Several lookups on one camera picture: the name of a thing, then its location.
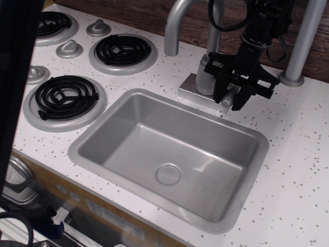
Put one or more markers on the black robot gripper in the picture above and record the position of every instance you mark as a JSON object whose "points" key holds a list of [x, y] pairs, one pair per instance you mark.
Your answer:
{"points": [[243, 70]]}

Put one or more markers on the silver faucet lever handle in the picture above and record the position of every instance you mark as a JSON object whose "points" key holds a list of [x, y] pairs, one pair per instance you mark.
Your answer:
{"points": [[230, 95]]}

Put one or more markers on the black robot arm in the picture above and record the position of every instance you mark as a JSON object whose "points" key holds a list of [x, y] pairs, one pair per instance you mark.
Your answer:
{"points": [[264, 21]]}

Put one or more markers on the grey vertical support pole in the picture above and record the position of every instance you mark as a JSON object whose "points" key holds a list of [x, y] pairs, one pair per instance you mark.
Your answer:
{"points": [[292, 76]]}

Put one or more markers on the grey plastic sink basin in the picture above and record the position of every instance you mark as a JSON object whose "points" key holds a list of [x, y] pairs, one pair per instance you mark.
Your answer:
{"points": [[196, 166]]}

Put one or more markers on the back right stove burner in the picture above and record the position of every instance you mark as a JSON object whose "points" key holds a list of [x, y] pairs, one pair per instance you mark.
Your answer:
{"points": [[122, 54]]}

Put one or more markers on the stove burner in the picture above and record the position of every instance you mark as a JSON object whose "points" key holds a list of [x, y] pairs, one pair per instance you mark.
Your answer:
{"points": [[55, 28], [64, 103], [122, 54]]}

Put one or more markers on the silver knob top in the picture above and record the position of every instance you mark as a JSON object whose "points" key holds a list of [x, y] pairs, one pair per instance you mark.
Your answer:
{"points": [[98, 29]]}

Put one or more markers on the silver knob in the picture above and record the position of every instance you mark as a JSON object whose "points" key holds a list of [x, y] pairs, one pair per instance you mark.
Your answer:
{"points": [[98, 29], [69, 50], [37, 75]]}

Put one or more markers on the silver knob middle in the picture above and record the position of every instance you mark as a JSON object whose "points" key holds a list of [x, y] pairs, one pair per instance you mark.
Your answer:
{"points": [[69, 50]]}

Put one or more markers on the front stove burner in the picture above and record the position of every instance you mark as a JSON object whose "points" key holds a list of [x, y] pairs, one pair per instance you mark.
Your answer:
{"points": [[64, 103]]}

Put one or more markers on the back left stove burner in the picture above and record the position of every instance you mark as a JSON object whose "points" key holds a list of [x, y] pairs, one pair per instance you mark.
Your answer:
{"points": [[55, 28]]}

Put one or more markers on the silver knob lower left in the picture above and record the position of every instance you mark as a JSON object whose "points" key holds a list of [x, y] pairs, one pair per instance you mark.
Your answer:
{"points": [[37, 75]]}

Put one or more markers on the silver oven dial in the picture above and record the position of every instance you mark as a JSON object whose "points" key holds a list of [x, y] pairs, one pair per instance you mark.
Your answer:
{"points": [[18, 176]]}

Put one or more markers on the black cable foreground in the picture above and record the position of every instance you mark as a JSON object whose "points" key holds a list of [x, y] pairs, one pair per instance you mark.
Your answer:
{"points": [[25, 221]]}

